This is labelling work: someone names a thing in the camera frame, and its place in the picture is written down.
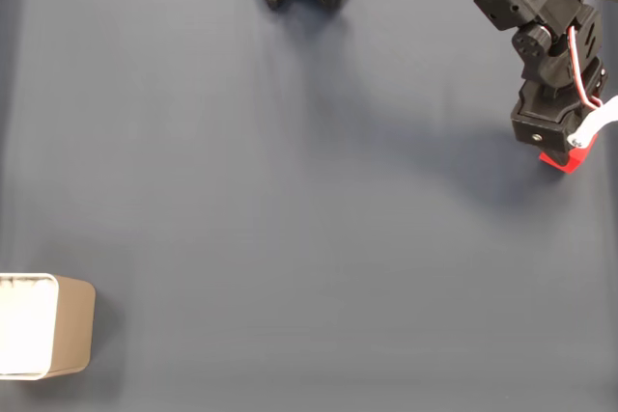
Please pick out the red cube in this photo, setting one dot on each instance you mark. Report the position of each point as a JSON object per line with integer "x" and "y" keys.
{"x": 577, "y": 161}

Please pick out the beige box with white rim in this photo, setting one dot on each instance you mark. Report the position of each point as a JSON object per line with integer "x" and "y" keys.
{"x": 72, "y": 325}

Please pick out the grey table mat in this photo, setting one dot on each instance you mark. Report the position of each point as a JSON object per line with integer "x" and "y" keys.
{"x": 309, "y": 248}

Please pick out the white padding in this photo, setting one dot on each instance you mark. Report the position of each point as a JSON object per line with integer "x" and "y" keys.
{"x": 24, "y": 325}

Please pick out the white camera mount with board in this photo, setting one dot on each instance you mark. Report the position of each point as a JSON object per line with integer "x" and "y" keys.
{"x": 598, "y": 120}

